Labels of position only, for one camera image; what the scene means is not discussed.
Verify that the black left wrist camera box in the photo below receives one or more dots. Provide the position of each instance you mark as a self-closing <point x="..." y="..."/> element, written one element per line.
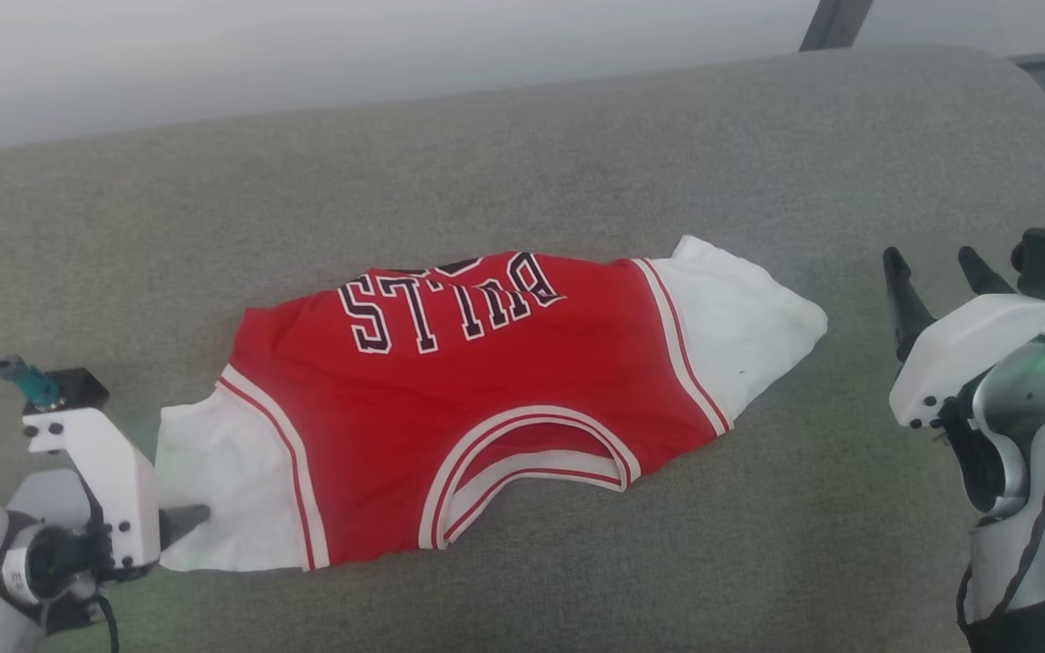
<point x="78" y="390"/>

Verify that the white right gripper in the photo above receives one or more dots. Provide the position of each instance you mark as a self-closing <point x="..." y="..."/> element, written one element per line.
<point x="976" y="345"/>

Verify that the red white Bulls jersey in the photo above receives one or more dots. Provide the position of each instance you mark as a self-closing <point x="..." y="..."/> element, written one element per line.
<point x="486" y="381"/>

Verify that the grey fabric sofa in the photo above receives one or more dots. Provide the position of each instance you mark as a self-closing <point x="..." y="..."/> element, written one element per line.
<point x="577" y="163"/>

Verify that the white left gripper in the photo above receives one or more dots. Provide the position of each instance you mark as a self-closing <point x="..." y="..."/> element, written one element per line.
<point x="119" y="490"/>

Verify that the dark grey slanted pole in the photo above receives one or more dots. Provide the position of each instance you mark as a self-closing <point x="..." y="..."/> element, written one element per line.
<point x="835" y="23"/>

